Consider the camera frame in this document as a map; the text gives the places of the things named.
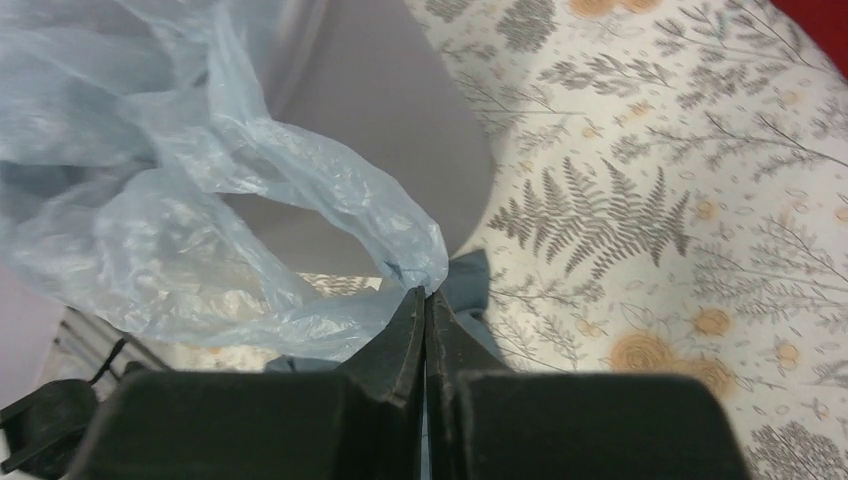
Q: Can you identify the blue-grey cloth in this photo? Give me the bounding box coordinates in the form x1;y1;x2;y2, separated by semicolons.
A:
264;249;504;374

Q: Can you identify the light blue plastic trash bag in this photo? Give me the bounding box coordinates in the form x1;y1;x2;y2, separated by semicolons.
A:
1;1;448;359

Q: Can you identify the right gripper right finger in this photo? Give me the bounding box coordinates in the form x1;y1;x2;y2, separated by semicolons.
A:
425;293;751;479

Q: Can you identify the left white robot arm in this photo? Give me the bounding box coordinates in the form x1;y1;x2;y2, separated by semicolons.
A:
1;339;128;479

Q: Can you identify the red cloth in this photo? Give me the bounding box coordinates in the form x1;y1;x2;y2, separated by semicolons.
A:
770;0;847;81

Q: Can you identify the floral patterned table mat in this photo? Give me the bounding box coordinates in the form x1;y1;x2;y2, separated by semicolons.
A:
39;0;848;480

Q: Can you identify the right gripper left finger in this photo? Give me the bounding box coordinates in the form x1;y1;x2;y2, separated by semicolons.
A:
69;288;426;479

